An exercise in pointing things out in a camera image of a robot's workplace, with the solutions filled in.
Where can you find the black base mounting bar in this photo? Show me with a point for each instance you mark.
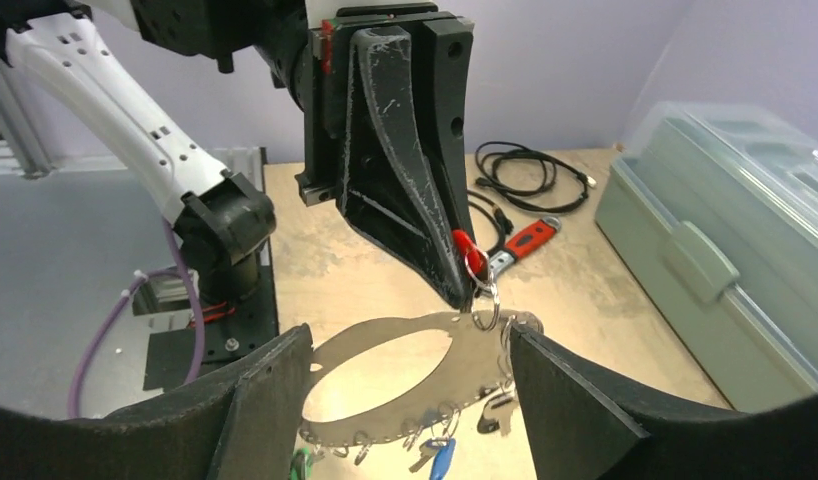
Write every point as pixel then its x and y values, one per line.
pixel 231 332

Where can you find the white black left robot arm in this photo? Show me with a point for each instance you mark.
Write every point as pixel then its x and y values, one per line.
pixel 221 219

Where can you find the key with black head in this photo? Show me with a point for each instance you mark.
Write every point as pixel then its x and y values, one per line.
pixel 497 414

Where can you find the key with red tag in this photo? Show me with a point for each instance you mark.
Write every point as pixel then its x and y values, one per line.
pixel 475 259

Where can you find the green plastic toolbox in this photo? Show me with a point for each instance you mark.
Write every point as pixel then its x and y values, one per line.
pixel 714 210

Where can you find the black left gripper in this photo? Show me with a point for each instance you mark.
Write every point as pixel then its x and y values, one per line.
pixel 402 97

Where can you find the key with blue tag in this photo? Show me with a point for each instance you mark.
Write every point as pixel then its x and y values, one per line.
pixel 437 451

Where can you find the red handled adjustable wrench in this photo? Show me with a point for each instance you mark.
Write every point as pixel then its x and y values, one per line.
pixel 524 243

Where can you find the key with green tag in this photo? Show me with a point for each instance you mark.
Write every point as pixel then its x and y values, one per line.
pixel 302 464

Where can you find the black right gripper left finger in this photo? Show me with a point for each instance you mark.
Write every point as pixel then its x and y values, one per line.
pixel 238 422

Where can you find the aluminium frame rail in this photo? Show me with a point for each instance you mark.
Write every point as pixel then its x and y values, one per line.
pixel 17 129

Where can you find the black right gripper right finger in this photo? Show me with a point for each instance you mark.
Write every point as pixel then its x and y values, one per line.
pixel 585 421

